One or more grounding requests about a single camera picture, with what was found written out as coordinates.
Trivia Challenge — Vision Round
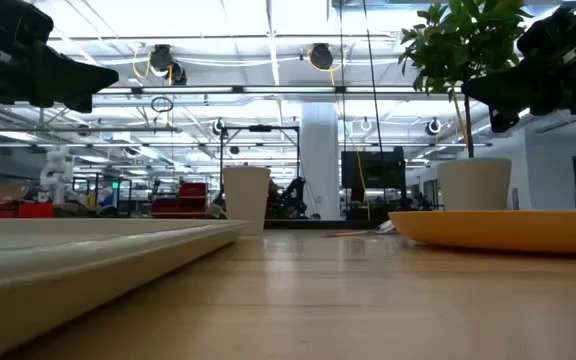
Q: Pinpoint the white building column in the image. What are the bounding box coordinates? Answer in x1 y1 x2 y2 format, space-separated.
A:
299 102 342 221

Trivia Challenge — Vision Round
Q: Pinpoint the white paper cup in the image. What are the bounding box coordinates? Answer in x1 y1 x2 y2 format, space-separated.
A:
222 165 272 236

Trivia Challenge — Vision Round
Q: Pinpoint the black frame rig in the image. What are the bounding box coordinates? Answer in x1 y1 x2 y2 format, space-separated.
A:
218 124 302 221

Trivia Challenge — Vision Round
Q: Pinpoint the white plant pot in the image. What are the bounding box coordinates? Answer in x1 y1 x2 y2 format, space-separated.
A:
436 157 513 213

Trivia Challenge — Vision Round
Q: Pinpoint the red bin rack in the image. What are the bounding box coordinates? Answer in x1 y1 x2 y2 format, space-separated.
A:
149 181 210 217

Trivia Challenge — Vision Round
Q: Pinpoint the red crate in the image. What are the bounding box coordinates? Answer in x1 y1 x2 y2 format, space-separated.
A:
0 188 57 219

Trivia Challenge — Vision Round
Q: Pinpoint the orange plastic plate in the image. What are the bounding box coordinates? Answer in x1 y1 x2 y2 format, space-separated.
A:
388 209 576 256

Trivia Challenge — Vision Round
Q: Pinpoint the black overhead rail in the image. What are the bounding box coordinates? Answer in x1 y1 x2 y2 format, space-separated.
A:
92 84 469 96

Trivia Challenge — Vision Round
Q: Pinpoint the black cabinet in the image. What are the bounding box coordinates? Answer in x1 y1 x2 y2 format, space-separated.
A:
340 146 408 206

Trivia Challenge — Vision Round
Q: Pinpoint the white robot figure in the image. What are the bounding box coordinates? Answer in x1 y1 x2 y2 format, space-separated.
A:
38 144 75 206

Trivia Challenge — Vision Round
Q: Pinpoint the beige plastic tray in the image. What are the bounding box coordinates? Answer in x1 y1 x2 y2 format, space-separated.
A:
0 218 250 360

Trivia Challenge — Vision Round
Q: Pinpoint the green potted plant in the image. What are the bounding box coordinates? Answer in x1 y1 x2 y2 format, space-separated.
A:
397 0 535 159

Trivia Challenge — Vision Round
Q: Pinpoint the orange-handled metal spoon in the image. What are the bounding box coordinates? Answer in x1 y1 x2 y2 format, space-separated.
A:
321 219 400 239

